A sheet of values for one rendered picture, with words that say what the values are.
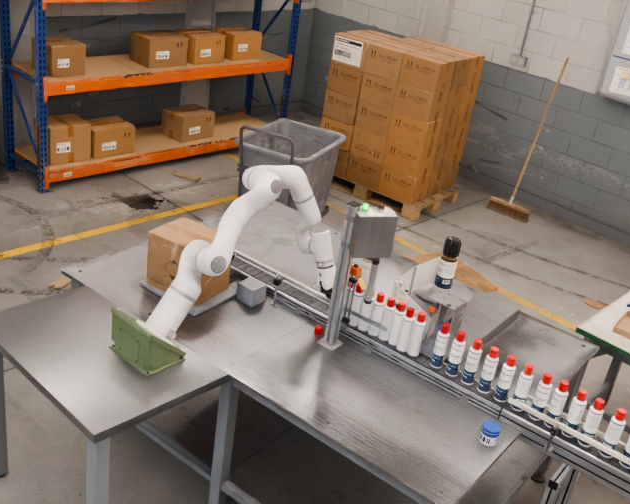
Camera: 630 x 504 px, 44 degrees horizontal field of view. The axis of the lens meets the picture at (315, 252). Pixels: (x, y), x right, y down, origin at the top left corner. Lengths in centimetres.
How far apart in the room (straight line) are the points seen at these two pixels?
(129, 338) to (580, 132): 536
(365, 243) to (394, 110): 374
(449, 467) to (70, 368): 148
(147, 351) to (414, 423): 106
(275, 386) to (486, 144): 535
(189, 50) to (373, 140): 186
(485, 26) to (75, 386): 591
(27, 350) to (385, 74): 438
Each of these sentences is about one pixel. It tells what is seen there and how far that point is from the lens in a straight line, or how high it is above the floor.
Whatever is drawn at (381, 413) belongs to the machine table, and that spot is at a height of 83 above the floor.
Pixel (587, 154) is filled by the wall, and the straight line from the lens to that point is 761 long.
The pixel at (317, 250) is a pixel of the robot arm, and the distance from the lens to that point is 346.
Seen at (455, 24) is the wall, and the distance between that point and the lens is 820.
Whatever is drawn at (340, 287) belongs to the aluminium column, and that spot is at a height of 113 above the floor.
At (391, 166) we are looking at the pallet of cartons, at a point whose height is 42.
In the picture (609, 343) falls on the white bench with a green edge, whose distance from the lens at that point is 412.
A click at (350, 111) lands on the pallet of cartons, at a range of 707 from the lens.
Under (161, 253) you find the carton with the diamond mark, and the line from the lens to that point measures 357.
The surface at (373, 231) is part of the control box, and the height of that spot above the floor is 141.
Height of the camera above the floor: 269
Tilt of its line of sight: 26 degrees down
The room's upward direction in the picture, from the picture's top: 9 degrees clockwise
